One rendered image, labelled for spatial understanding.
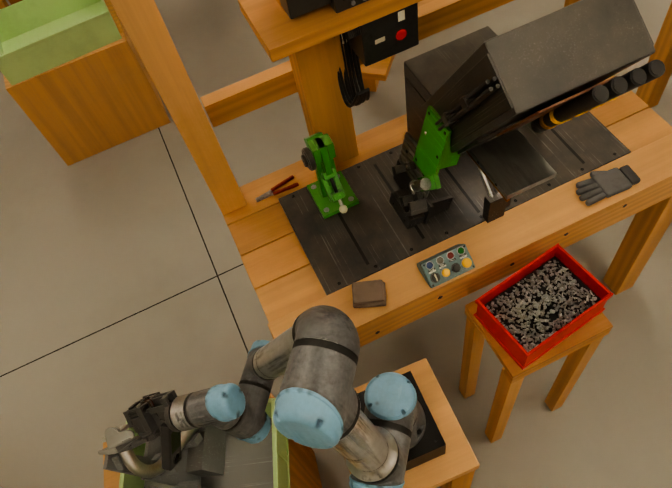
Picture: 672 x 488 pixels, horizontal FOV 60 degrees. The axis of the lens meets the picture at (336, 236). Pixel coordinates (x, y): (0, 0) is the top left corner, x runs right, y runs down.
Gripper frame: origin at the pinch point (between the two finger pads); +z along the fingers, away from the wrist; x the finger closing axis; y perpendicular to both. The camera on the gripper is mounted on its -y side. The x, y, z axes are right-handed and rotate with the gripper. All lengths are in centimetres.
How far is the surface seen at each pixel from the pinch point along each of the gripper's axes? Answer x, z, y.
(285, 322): -53, -20, 0
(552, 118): -62, -109, 27
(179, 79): -44, -28, 74
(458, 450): -41, -60, -44
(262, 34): -49, -53, 75
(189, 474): -17.1, 3.9, -21.8
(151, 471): -2.5, -1.2, -11.0
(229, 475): -22.8, -2.9, -27.6
